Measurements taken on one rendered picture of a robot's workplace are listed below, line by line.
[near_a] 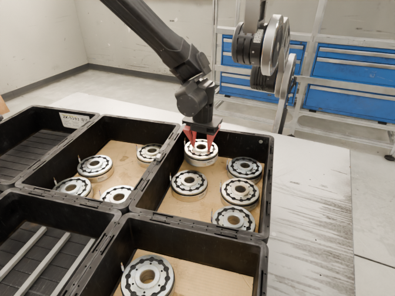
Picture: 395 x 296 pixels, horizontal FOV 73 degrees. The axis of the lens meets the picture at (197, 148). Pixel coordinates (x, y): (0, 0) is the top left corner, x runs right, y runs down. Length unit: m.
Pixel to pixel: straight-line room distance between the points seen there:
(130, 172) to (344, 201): 0.72
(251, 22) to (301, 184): 0.59
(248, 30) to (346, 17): 2.34
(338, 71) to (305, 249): 1.84
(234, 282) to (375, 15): 2.97
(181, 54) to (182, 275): 0.49
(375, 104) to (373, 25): 0.97
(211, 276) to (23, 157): 0.75
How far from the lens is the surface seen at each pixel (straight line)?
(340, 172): 1.18
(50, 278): 0.68
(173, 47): 0.65
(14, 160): 1.08
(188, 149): 0.80
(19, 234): 0.80
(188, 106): 0.63
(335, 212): 0.99
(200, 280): 0.60
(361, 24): 3.28
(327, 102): 2.57
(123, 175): 0.85
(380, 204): 2.28
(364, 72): 2.50
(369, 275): 1.82
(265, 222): 0.58
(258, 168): 0.82
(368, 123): 2.64
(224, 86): 2.69
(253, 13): 0.98
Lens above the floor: 1.36
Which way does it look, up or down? 34 degrees down
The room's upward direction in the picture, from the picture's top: straight up
